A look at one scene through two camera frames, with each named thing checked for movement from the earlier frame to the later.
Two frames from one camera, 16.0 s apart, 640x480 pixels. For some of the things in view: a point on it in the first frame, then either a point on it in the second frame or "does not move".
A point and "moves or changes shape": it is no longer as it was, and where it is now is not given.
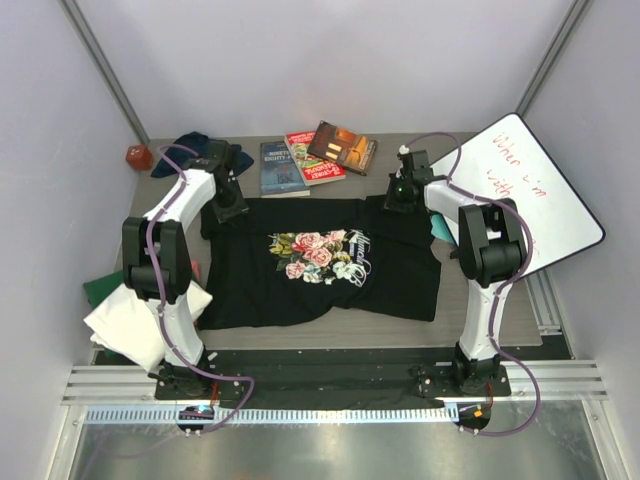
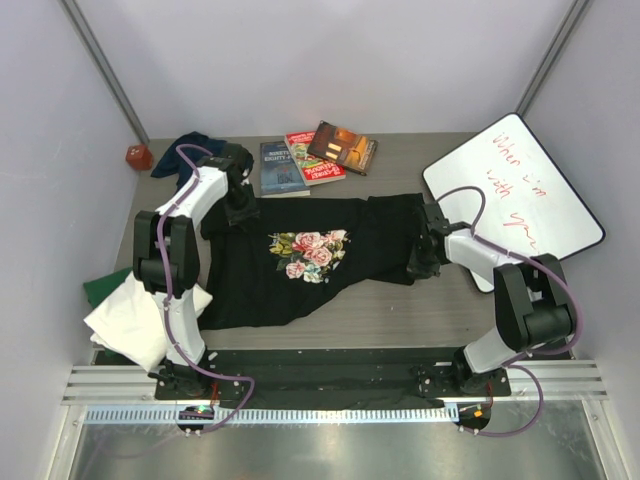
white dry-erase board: x=506 y=161 does not move
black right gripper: x=389 y=202 -> x=420 y=271
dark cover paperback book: x=347 y=149 does not move
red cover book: x=314 y=169 does not move
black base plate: x=333 y=378 does not move
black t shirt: x=290 y=257 moves or changes shape
